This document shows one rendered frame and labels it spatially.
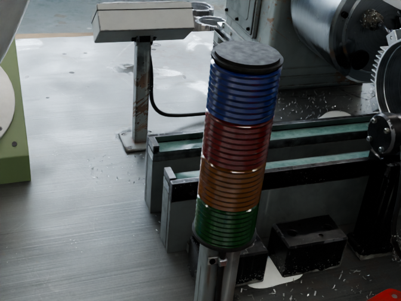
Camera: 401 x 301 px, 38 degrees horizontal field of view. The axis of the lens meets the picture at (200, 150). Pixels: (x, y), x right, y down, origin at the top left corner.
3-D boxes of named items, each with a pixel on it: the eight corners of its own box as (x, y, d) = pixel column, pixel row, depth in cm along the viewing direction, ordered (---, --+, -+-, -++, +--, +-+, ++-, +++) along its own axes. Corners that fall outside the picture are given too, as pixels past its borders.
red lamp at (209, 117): (251, 134, 56) (258, 92, 54) (278, 167, 51) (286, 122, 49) (193, 140, 54) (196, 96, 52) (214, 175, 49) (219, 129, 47)
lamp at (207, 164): (245, 172, 58) (251, 134, 56) (270, 208, 54) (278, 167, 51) (189, 180, 57) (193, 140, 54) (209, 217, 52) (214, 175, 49)
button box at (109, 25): (184, 40, 109) (181, 12, 110) (196, 28, 103) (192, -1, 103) (93, 43, 104) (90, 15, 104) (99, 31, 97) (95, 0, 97)
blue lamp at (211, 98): (258, 92, 54) (264, 46, 51) (286, 122, 49) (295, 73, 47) (196, 96, 52) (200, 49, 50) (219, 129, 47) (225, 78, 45)
